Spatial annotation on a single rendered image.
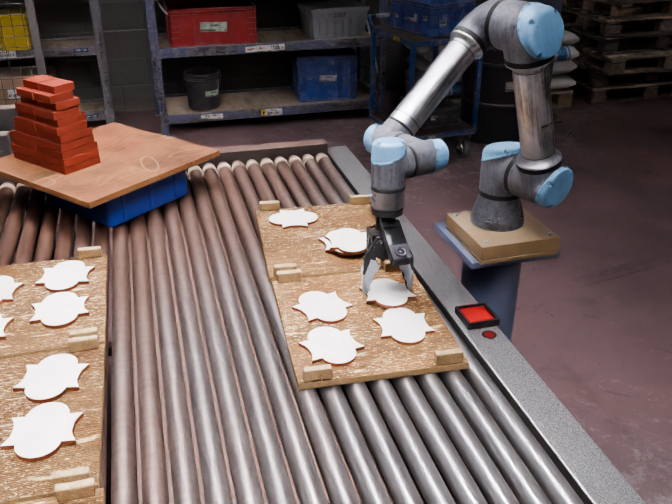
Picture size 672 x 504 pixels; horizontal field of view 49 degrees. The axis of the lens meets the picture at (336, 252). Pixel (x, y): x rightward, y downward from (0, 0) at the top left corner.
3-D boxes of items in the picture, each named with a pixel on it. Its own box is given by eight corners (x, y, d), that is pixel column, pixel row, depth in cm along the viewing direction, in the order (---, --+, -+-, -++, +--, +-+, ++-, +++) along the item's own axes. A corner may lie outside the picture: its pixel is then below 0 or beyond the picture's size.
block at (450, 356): (460, 357, 149) (461, 346, 148) (463, 363, 147) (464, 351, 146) (432, 361, 148) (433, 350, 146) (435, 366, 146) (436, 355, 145)
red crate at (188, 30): (248, 33, 597) (246, -3, 585) (258, 44, 559) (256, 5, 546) (166, 37, 582) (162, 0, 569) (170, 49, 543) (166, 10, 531)
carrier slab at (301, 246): (372, 206, 220) (372, 201, 219) (407, 271, 184) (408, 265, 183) (255, 214, 215) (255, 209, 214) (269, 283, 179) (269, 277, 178)
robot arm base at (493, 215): (503, 207, 220) (507, 176, 215) (534, 226, 207) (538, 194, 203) (460, 215, 215) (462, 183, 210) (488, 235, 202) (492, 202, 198)
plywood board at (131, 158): (114, 127, 255) (113, 122, 254) (220, 155, 230) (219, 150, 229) (-19, 169, 219) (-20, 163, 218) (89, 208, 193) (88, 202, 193)
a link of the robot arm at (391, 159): (417, 140, 157) (386, 146, 153) (415, 189, 162) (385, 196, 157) (393, 133, 163) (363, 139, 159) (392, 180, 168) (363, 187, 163)
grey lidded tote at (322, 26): (353, 28, 615) (353, -2, 603) (370, 36, 585) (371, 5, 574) (296, 32, 598) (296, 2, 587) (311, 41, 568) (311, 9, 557)
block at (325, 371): (331, 373, 144) (331, 362, 143) (333, 379, 143) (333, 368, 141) (301, 377, 143) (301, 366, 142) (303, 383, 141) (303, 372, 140)
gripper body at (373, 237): (396, 246, 174) (397, 198, 169) (406, 261, 166) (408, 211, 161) (364, 249, 173) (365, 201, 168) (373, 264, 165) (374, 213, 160)
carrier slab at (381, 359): (410, 272, 184) (410, 266, 183) (468, 368, 148) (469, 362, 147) (272, 286, 178) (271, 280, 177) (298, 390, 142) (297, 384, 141)
